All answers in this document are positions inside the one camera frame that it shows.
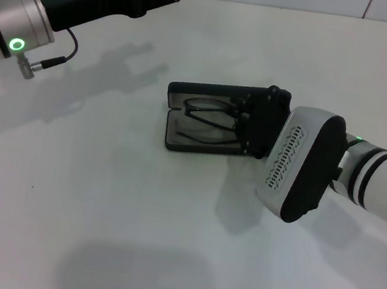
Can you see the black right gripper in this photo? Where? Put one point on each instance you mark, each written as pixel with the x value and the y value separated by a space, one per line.
pixel 267 125

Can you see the black glasses case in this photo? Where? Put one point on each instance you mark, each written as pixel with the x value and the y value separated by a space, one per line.
pixel 204 89

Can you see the black thin-frame glasses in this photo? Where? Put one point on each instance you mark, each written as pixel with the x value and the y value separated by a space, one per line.
pixel 187 110

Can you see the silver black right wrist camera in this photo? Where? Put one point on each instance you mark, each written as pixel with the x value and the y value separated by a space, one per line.
pixel 312 167

